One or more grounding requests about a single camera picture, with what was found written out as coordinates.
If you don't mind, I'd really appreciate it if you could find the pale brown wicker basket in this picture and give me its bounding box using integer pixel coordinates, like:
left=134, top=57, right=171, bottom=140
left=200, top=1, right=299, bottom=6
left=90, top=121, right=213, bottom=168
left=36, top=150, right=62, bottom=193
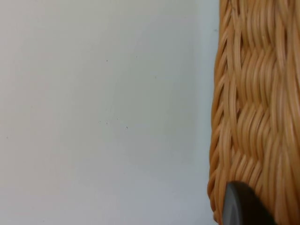
left=207, top=0, right=300, bottom=225

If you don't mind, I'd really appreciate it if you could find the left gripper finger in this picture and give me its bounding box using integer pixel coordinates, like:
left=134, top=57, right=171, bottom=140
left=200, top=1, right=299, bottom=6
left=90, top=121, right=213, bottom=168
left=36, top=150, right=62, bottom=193
left=221, top=180, right=277, bottom=225

